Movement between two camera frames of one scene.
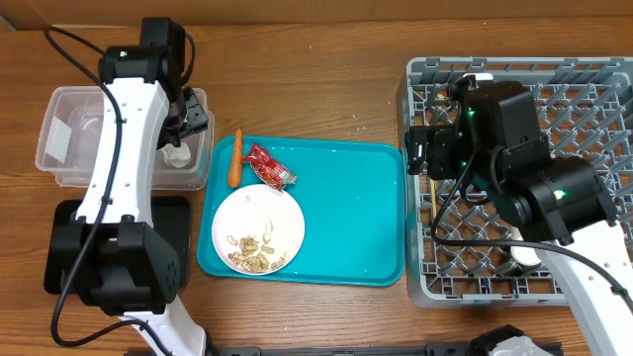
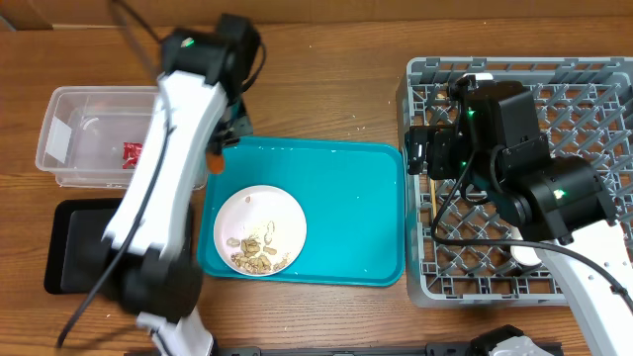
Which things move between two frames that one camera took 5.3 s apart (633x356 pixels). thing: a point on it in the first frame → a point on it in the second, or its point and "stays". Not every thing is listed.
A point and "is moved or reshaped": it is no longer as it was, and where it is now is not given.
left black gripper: (198, 120) → (241, 128)
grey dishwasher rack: (461, 248) stays
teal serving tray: (351, 195) stays
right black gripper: (449, 149) stays
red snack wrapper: (268, 170) is moved or reshaped
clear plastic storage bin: (70, 136) stays
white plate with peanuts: (257, 229) stays
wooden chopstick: (434, 202) stays
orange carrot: (234, 172) → (215, 163)
